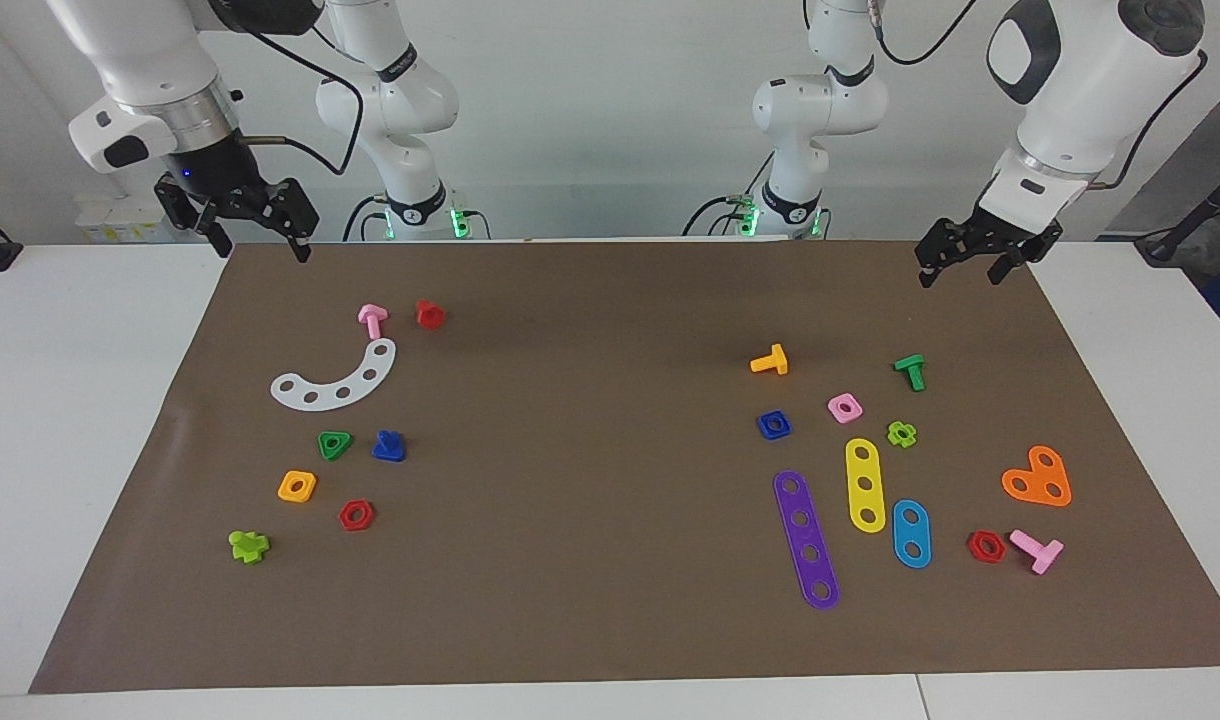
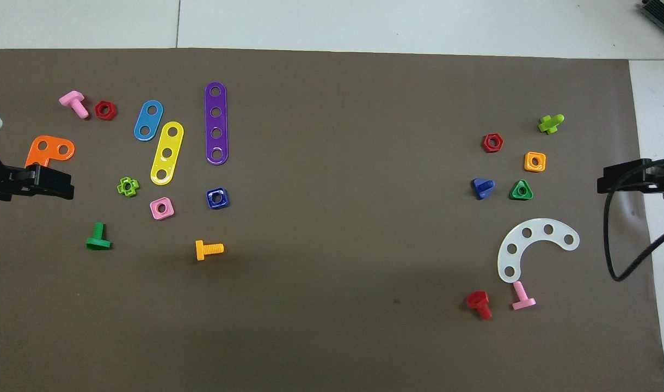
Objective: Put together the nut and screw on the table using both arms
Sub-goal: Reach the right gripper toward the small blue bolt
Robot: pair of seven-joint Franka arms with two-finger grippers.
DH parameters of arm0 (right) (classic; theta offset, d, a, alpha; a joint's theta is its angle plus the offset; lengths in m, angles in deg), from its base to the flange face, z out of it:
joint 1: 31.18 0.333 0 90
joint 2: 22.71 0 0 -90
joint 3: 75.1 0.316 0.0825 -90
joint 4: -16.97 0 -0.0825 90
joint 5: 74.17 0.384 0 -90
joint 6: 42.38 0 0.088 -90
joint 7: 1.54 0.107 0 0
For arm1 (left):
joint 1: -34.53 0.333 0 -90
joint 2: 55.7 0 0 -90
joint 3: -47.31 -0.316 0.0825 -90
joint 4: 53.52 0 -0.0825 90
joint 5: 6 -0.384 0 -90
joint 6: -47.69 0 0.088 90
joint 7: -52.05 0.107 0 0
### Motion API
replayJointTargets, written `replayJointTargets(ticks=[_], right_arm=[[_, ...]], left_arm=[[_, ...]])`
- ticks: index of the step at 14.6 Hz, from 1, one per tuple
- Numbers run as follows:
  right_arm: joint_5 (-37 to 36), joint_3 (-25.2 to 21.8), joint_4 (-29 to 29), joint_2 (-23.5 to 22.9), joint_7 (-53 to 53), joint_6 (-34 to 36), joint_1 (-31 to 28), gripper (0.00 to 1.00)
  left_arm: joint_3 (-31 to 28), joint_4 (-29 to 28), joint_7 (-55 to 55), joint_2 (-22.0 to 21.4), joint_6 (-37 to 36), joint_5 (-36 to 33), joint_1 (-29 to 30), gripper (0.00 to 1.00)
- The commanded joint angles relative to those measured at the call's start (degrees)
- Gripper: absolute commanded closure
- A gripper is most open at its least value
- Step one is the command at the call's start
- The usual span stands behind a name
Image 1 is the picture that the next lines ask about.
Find white background boxes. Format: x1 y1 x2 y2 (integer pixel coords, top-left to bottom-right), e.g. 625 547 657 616
75 195 186 244

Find white curved hole plate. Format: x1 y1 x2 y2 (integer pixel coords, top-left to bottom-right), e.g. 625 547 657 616
270 338 398 412

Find black stand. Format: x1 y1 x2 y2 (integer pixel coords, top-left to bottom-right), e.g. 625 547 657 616
1135 160 1220 266

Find yellow three-hole plate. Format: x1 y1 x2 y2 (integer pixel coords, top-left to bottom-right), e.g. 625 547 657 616
845 438 887 534

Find orange heart plate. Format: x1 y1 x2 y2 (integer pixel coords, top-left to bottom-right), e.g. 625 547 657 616
1001 445 1073 508

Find blue two-hole plate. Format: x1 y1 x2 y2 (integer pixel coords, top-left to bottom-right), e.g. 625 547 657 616
891 499 933 569

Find purple four-hole plate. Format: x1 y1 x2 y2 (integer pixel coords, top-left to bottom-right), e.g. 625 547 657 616
773 470 841 610

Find brown table mat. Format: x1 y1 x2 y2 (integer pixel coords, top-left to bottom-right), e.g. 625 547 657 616
28 238 1220 694

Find black base cable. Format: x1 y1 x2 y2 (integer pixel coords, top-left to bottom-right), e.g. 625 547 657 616
343 193 391 242
683 195 761 237

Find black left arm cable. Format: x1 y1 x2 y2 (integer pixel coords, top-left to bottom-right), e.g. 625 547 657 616
870 0 1211 191

